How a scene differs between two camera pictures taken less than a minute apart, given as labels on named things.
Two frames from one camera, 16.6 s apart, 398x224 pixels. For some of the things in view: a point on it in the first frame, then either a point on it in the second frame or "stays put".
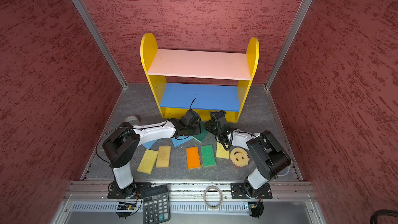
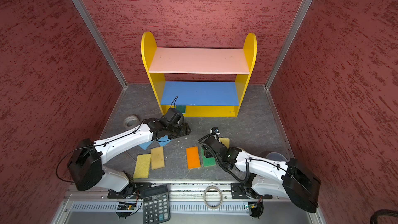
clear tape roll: x=132 y=120 stays put
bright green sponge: x=208 y=155 stays put
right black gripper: x=209 y=127 → x=207 y=152
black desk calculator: x=156 y=207 stays put
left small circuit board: x=126 y=207 stays put
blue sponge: x=179 y=141 → x=165 y=138
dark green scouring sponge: x=203 y=132 → x=181 y=108
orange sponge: x=193 y=157 stays put
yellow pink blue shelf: x=209 y=82 stays put
